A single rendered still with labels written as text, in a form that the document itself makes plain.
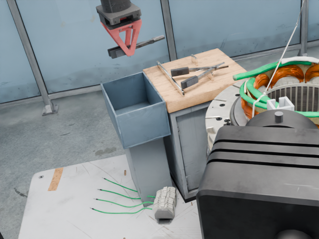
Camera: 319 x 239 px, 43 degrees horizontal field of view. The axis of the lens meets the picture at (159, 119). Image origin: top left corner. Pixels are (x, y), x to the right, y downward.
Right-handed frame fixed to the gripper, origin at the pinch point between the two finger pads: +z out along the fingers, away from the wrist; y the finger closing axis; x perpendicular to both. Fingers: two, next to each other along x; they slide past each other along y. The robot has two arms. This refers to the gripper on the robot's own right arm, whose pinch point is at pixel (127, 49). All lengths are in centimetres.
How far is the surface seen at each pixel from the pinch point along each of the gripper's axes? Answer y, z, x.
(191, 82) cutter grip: 9.3, 7.4, 9.2
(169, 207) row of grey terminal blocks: 13.3, 34.2, -2.6
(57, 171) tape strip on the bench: -20.8, 37.5, -23.6
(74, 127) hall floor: -174, 117, -8
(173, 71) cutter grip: 3.0, 7.0, 8.0
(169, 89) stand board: 5.4, 9.7, 5.6
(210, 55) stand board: -4.1, 10.2, 20.8
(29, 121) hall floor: -205, 117, -36
